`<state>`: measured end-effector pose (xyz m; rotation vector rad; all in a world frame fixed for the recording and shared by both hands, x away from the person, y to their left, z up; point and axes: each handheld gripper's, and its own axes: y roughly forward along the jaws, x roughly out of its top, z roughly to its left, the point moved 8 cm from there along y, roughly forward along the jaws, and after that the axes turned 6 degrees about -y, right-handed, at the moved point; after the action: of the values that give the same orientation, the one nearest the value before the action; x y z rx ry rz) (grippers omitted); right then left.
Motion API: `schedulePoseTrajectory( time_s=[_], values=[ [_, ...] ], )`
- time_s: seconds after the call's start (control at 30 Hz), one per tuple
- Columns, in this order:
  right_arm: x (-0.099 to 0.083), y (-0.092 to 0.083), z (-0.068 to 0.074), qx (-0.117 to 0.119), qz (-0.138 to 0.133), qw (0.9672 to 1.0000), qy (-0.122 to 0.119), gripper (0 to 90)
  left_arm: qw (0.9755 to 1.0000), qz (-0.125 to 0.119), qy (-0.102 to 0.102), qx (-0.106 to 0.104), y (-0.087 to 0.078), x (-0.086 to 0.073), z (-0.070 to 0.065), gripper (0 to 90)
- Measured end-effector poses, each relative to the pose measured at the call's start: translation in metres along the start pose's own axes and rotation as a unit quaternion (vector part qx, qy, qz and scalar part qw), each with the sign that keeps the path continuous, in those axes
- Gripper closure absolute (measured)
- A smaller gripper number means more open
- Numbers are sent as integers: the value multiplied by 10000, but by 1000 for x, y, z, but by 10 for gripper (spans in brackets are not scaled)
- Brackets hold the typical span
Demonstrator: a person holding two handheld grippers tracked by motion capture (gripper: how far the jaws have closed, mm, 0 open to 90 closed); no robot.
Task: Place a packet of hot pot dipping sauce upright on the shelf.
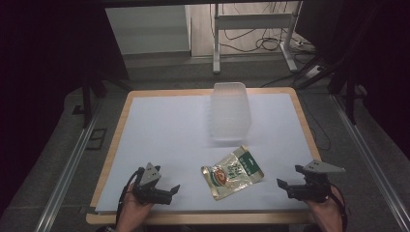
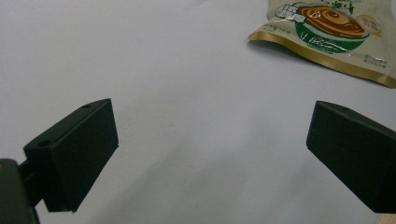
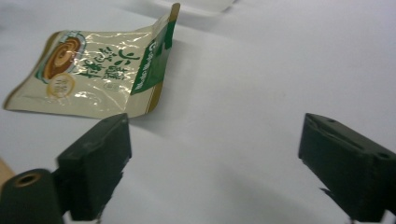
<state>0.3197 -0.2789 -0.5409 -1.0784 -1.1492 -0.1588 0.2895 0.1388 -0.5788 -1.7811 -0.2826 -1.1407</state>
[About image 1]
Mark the black floor socket cover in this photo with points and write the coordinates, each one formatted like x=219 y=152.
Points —
x=96 y=139

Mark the white power strip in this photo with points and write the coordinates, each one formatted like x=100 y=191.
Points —
x=314 y=71

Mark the clear plastic container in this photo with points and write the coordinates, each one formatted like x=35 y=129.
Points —
x=230 y=112

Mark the aluminium floor rail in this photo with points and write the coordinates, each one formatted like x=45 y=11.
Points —
x=370 y=158
x=66 y=174

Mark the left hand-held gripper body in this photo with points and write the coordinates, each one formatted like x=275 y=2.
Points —
x=146 y=192

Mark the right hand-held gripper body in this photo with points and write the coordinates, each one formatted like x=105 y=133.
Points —
x=314 y=190

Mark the person's left hand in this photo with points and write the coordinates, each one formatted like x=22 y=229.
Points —
x=133 y=211

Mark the black tripod stand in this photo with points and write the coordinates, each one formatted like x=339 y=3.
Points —
x=349 y=96
x=92 y=93

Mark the black curtain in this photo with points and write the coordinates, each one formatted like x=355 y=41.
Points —
x=380 y=64
x=48 y=64

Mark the white metal desk frame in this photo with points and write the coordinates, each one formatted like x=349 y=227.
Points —
x=254 y=22

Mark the person's right hand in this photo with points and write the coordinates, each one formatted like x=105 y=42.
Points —
x=325 y=214

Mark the white table mat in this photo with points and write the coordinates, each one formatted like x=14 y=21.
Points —
x=199 y=151

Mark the green and gold snack packet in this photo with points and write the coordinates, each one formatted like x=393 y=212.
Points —
x=232 y=173

